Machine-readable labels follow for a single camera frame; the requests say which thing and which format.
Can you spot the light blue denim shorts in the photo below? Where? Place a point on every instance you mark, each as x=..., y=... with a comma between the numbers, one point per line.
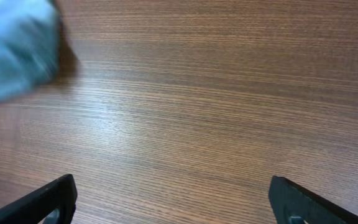
x=29, y=45

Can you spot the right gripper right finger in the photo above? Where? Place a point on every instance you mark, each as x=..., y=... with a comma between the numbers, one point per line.
x=292, y=203

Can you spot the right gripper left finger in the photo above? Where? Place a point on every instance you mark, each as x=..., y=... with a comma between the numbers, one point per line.
x=55, y=202

